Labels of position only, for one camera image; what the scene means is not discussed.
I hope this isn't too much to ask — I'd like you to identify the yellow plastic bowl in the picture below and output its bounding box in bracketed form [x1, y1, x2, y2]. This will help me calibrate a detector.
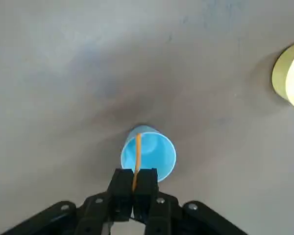
[271, 40, 294, 110]

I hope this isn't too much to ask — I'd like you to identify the blue plastic cup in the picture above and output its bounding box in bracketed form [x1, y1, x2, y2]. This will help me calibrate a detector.
[120, 125, 177, 183]

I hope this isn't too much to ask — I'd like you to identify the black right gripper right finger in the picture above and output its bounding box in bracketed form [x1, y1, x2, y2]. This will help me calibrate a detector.
[133, 167, 248, 235]

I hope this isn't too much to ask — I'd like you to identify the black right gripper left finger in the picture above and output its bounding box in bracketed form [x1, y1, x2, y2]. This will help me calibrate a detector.
[4, 168, 134, 235]

